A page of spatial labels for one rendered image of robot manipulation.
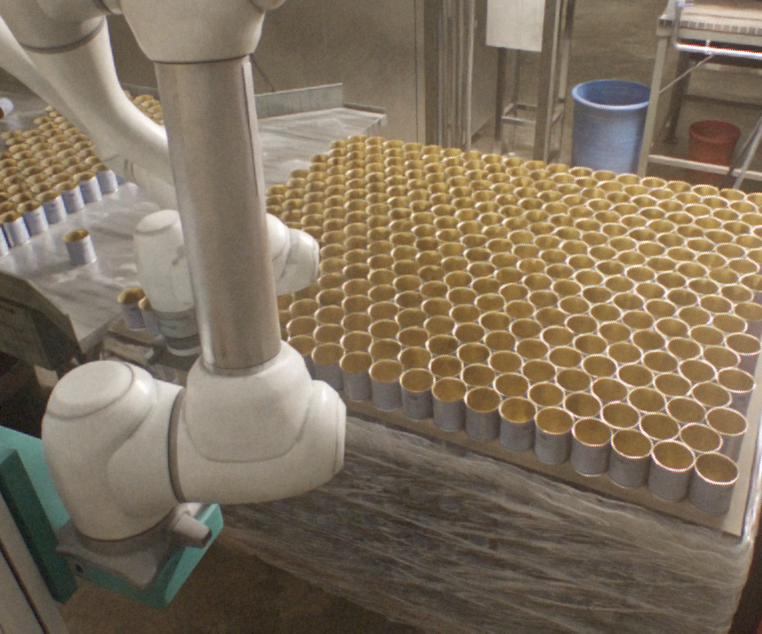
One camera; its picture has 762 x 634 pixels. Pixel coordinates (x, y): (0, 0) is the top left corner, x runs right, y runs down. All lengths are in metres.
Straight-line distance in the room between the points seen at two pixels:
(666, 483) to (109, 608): 1.91
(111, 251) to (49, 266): 0.17
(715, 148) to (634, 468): 3.74
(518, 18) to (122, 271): 2.79
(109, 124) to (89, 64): 0.10
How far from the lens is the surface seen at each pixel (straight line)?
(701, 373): 1.60
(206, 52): 0.81
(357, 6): 4.35
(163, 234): 1.20
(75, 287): 2.14
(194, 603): 2.68
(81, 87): 0.96
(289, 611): 2.59
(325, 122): 2.92
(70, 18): 0.88
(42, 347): 2.28
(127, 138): 1.02
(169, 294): 1.24
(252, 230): 0.87
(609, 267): 1.86
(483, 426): 1.43
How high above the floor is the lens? 2.17
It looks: 34 degrees down
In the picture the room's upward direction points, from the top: 2 degrees counter-clockwise
